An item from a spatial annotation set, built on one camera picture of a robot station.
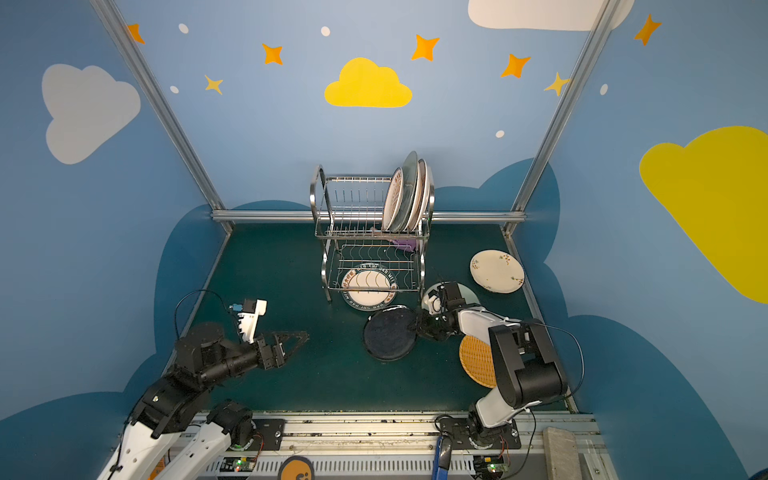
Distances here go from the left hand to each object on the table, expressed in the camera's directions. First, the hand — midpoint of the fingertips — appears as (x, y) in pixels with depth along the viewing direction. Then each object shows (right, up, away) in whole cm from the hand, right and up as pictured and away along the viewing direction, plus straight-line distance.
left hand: (301, 338), depth 66 cm
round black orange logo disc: (-2, -33, +4) cm, 33 cm away
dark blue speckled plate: (+20, -6, +25) cm, 33 cm away
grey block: (+61, -29, +4) cm, 67 cm away
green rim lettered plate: (+13, +8, +32) cm, 36 cm away
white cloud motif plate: (+27, +28, +9) cm, 39 cm away
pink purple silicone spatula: (+26, +23, +45) cm, 57 cm away
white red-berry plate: (+60, +13, +43) cm, 75 cm away
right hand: (+28, -4, +26) cm, 38 cm away
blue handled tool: (+32, -28, +1) cm, 43 cm away
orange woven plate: (+46, -12, +20) cm, 52 cm away
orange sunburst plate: (+21, +36, +24) cm, 48 cm away
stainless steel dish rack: (+14, +30, +56) cm, 65 cm away
